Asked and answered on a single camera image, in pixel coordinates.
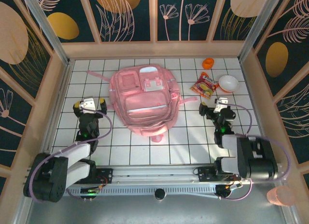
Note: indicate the small circuit board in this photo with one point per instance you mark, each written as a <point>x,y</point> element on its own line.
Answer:
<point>89,191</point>
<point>223,191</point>

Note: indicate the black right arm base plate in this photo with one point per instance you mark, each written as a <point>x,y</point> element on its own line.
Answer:
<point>205,172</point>

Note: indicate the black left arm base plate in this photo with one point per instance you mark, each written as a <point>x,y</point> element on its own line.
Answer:
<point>106,173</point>

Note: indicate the colourful snack bag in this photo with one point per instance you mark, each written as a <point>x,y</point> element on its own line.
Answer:
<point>205,86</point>

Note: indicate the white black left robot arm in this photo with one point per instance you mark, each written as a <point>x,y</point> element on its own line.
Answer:
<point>74,151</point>

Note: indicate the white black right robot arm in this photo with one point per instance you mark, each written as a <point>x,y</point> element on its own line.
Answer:
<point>253,161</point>

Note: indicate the black round knob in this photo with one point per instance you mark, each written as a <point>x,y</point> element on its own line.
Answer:
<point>160,193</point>

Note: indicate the aluminium corner post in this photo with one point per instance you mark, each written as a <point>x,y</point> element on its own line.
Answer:
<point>260,23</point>
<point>43,23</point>

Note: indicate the beige wooden border board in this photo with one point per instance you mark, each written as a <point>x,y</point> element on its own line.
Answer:
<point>266,113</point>
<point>41,117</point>
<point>144,50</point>

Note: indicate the pink student backpack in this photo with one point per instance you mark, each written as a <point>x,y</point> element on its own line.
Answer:
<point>144,108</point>

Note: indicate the white bowl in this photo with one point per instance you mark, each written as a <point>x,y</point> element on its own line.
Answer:
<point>228,82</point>

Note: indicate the aluminium mounting rail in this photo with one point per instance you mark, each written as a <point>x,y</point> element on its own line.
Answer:
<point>157,173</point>

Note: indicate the orange plastic toy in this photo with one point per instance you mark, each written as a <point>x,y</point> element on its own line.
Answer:
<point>208,63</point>

